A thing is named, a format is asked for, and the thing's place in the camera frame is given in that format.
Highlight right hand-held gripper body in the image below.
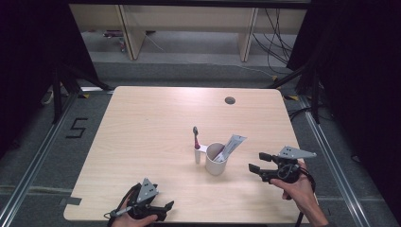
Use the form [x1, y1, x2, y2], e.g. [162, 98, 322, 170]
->
[260, 145, 318, 185]

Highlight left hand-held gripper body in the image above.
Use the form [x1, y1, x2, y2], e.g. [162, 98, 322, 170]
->
[126, 177, 168, 221]

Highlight white toothpaste tube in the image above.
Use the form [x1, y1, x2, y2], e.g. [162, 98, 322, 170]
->
[214, 134, 248, 163]

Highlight white cup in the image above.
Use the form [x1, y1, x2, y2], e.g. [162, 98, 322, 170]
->
[194, 142, 229, 177]

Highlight toothbrush with grey head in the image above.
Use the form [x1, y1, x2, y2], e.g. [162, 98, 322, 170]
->
[192, 126, 201, 150]

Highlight person's right hand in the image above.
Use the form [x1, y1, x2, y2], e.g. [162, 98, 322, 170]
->
[270, 160, 318, 212]

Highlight person's left hand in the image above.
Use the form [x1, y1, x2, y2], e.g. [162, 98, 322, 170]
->
[111, 196, 159, 227]

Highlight black metal stand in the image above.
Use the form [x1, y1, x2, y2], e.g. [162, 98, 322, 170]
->
[51, 61, 112, 125]
[267, 58, 323, 125]

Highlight black tape floor mark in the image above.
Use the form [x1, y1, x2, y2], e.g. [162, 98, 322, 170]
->
[65, 117, 89, 140]

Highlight black curtain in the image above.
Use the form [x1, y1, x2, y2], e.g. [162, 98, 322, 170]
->
[0, 0, 98, 159]
[286, 0, 401, 221]

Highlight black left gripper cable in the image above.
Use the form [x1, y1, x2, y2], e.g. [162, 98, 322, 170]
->
[107, 183, 142, 227]

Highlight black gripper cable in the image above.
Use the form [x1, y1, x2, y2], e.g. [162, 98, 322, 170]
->
[107, 183, 142, 227]
[294, 165, 317, 227]

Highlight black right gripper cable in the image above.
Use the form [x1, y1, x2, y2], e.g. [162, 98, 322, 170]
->
[294, 165, 317, 227]

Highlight grey cable plug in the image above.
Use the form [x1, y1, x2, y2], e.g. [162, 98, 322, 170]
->
[104, 205, 134, 219]

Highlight aluminium floor rail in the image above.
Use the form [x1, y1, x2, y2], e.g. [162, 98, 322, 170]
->
[297, 96, 375, 227]
[0, 93, 78, 227]

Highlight bundle of black hanging cables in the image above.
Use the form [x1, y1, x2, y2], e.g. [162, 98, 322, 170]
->
[252, 9, 298, 76]

